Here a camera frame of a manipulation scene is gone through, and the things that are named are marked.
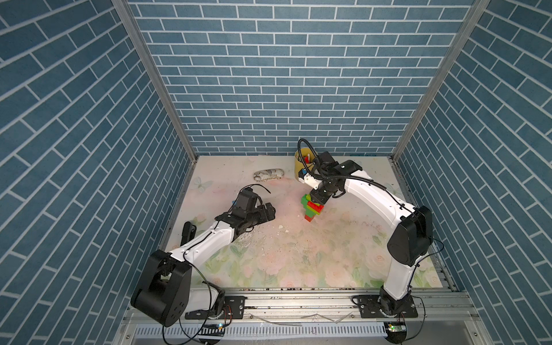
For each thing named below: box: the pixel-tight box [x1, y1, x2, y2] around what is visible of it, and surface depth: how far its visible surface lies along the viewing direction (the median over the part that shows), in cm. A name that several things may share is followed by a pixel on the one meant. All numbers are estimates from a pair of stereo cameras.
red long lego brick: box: [306, 200, 325, 214], surface depth 88 cm
